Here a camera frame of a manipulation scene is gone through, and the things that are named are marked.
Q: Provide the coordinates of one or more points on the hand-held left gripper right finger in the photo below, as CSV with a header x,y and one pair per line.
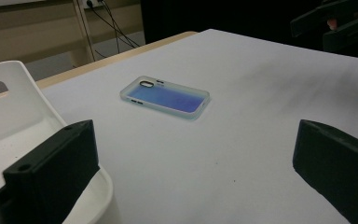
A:
x,y
338,168

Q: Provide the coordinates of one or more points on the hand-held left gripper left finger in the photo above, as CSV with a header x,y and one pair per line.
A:
x,y
49,174

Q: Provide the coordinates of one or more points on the white plastic bin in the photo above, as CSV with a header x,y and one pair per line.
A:
x,y
12,124

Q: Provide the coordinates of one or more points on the translucent blue phone case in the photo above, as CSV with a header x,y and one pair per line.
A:
x,y
167,98

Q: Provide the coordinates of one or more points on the white table sheet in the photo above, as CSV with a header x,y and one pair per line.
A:
x,y
230,146

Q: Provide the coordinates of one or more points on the white power strip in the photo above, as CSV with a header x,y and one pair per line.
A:
x,y
93,3

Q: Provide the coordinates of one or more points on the wooden furniture frame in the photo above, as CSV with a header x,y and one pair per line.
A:
x,y
28,31

